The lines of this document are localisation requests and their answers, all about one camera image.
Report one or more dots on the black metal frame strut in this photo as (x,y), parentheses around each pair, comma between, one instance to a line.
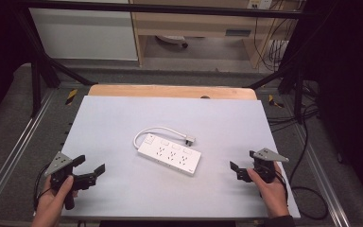
(36,85)
(299,94)

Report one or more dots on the white wall socket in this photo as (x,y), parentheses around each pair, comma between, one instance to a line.
(259,3)

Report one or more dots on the pale grey table mat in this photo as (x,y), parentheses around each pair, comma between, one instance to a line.
(123,189)

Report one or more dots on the white cabinet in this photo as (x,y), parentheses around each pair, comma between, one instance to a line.
(82,31)

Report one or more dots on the black curtain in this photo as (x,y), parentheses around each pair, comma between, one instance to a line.
(0,47)
(349,94)

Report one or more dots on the yellow black floor tape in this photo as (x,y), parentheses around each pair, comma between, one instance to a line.
(274,101)
(71,96)

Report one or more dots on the black metal frame crossbar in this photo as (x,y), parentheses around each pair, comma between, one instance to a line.
(170,10)

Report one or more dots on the person's left hand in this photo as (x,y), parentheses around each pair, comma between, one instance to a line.
(51,205)

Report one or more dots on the chair base with caster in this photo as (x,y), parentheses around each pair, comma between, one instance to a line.
(174,40)

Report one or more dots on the light wooden desk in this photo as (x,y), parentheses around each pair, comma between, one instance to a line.
(195,25)

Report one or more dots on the white power strip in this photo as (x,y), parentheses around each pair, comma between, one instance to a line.
(170,154)

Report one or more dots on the white power plug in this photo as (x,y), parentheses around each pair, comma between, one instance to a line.
(190,140)

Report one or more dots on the person's right hand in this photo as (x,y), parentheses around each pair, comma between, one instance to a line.
(272,195)

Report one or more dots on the aluminium floor rail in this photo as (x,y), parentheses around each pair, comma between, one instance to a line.
(324,179)
(15,148)

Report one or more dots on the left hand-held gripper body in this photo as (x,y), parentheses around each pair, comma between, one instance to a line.
(58,162)

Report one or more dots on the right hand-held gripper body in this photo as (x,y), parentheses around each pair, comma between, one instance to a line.
(269,155)

